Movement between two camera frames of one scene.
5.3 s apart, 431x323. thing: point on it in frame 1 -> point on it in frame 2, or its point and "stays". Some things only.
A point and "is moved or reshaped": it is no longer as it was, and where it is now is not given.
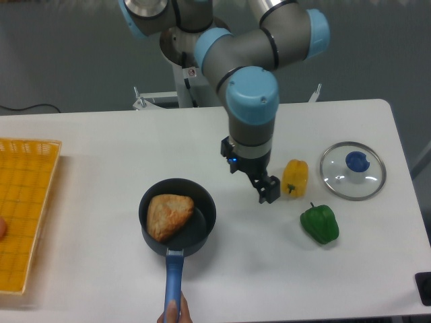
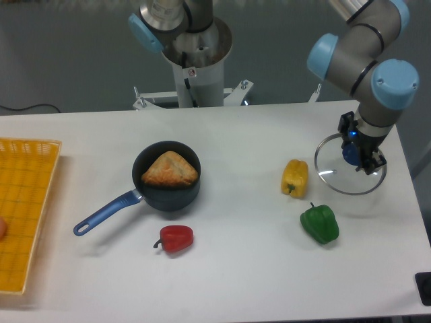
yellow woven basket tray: x=27 y=166 stays
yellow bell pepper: x=295 y=177 stays
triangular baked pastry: x=166 y=213 -> x=168 y=169
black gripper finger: x=273 y=188 -> x=378 y=161
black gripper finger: x=263 y=190 -> x=366 y=163
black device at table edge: x=423 y=280 stays
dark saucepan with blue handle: x=189 y=236 -> x=170 y=198
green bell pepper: x=320 y=223 stays
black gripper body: x=254 y=168 -> x=349 y=134
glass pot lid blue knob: x=352 y=171 is moved or reshaped
